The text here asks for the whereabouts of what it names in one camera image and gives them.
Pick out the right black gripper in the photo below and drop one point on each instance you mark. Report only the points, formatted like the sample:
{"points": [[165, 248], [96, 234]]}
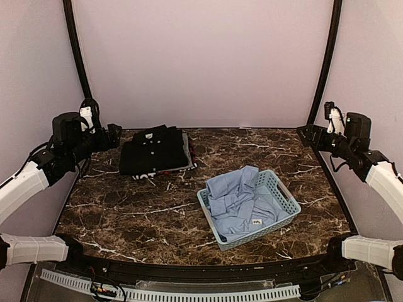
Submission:
{"points": [[313, 129]]}

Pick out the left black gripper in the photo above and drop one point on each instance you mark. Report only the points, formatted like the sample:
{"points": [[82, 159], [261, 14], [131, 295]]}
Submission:
{"points": [[113, 142]]}

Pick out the light blue plastic basket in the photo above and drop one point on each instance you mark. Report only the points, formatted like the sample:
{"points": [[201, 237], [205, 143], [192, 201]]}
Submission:
{"points": [[266, 183]]}

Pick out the light blue long sleeve shirt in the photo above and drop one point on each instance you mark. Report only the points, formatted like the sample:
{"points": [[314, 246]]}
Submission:
{"points": [[237, 208]]}

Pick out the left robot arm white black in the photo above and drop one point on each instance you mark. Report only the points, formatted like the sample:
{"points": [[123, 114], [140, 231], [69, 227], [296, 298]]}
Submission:
{"points": [[76, 135]]}

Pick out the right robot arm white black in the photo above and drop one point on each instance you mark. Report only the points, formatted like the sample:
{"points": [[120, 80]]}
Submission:
{"points": [[372, 168]]}

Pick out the folded black red printed shirt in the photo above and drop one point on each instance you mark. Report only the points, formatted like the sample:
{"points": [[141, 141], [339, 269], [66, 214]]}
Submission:
{"points": [[166, 172]]}

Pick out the folded grey shirt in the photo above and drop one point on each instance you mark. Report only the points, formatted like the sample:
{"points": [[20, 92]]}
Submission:
{"points": [[188, 152]]}

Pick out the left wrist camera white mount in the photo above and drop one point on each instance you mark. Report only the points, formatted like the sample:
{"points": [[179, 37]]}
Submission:
{"points": [[89, 110]]}

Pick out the right black frame post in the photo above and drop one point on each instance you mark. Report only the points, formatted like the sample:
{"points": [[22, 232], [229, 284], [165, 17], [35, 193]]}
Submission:
{"points": [[327, 60]]}

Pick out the black frame post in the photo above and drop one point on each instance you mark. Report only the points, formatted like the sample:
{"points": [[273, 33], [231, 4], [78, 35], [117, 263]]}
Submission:
{"points": [[75, 47], [327, 60]]}

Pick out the black front rail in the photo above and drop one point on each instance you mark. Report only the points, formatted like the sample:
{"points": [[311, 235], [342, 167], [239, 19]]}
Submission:
{"points": [[295, 270]]}

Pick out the left black frame post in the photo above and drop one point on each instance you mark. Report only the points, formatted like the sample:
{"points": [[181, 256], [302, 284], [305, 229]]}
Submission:
{"points": [[75, 47]]}

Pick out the small circuit board with wires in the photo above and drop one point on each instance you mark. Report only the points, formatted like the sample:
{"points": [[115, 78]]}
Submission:
{"points": [[107, 290]]}

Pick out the white slotted cable duct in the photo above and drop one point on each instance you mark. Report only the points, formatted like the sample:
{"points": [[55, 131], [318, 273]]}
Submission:
{"points": [[82, 285]]}

